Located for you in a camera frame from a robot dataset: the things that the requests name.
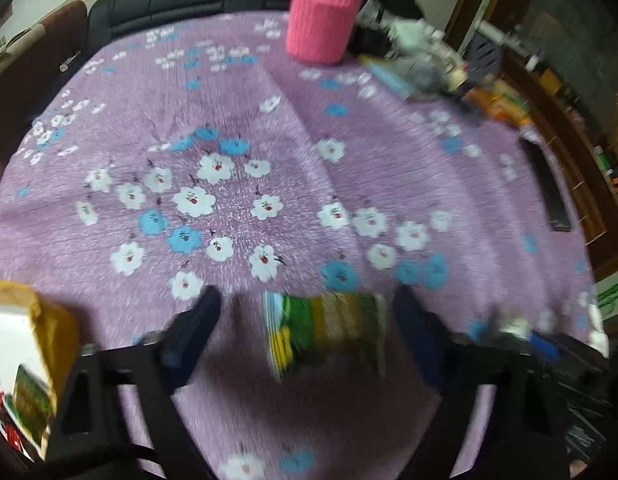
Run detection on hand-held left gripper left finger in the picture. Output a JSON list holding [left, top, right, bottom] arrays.
[[49, 285, 222, 480]]

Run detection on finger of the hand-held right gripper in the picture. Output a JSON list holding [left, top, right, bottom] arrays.
[[496, 312, 610, 376]]

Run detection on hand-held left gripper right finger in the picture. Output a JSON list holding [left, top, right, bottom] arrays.
[[391, 285, 572, 480]]

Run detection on olive green snack packet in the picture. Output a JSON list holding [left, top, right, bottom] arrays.
[[263, 290, 390, 381]]

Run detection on yellow cardboard box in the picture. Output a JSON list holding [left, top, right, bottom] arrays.
[[0, 280, 82, 463]]

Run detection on yellow green pea snack packet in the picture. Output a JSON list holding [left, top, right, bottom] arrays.
[[11, 365, 57, 441]]

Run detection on red snack packet black label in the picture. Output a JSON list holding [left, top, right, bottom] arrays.
[[0, 392, 27, 458]]

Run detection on white green printed carton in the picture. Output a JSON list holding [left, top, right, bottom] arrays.
[[594, 275, 618, 321]]

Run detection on black remote control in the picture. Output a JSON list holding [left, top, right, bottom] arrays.
[[521, 140, 574, 233]]

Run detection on purple floral tablecloth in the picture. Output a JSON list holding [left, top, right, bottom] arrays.
[[0, 10, 610, 480]]

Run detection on orange biscuit pack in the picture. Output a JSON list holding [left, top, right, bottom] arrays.
[[469, 82, 532, 128]]

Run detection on thin booklet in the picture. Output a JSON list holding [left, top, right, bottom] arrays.
[[359, 55, 424, 101]]

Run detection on clear plastic bag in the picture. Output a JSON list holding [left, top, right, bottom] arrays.
[[394, 55, 457, 96]]

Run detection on white cloth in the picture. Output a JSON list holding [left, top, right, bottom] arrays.
[[389, 17, 447, 56]]

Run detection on wooden shelf cabinet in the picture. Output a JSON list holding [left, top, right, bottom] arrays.
[[449, 0, 618, 281]]

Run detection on pink bottle with knitted sleeve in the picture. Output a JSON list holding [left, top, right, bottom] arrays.
[[283, 0, 367, 66]]

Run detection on brown chair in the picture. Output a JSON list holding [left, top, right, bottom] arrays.
[[0, 0, 90, 181]]

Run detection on black leather sofa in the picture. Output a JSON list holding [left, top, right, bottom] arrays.
[[86, 0, 424, 51]]

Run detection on white papers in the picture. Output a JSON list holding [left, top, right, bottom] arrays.
[[0, 27, 40, 71]]

